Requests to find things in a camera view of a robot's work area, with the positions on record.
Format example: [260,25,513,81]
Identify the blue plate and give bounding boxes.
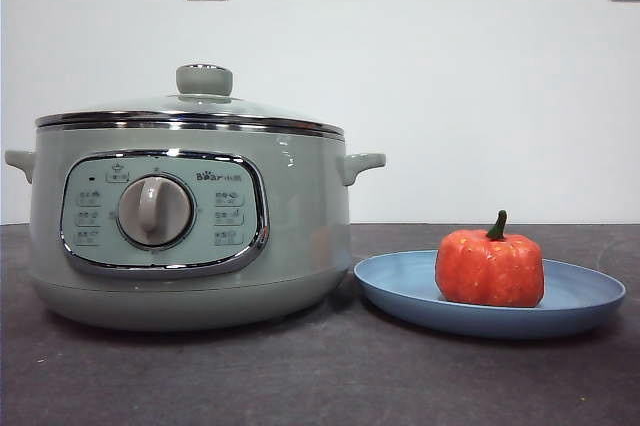
[353,249,627,340]

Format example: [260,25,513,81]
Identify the glass lid with green knob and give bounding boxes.
[34,63,346,140]

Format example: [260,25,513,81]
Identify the green electric steamer pot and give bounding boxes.
[3,124,387,332]

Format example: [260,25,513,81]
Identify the orange pumpkin with green stem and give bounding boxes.
[434,209,546,308]

